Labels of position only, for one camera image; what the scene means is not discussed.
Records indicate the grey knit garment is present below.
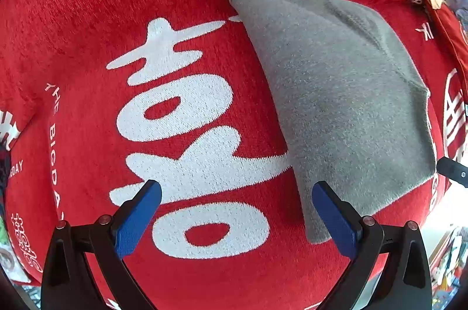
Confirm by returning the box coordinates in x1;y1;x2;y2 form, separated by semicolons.
227;0;438;245

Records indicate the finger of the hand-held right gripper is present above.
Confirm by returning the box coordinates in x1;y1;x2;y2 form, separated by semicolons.
436;156;468;190

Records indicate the red fabric pouch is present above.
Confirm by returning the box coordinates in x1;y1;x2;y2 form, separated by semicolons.
423;0;468;93

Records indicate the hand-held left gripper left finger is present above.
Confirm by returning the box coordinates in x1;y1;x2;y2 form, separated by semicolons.
41;179;162;310

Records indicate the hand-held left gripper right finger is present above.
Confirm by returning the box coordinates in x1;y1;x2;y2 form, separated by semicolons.
312;180;433;310

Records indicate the red printed blanket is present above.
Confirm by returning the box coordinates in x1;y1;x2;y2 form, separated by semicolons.
0;0;468;310

